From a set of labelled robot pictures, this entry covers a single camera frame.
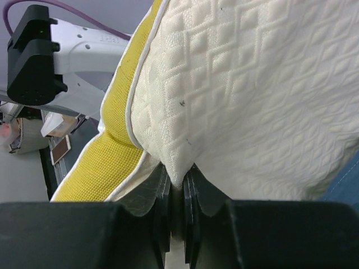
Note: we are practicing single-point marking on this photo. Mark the smartphone with gold back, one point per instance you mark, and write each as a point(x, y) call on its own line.
point(60, 150)

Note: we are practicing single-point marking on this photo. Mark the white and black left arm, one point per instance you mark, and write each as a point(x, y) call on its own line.
point(45, 55)

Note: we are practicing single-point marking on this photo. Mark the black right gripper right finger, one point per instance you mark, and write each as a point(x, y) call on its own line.
point(220, 232)

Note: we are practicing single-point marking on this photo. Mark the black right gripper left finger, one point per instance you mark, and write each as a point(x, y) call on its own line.
point(130, 233)

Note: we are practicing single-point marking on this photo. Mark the blue cartoon print pillowcase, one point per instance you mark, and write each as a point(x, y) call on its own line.
point(344, 187)

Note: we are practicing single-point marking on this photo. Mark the cream pillow with yellow edge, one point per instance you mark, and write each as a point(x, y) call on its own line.
point(261, 95)

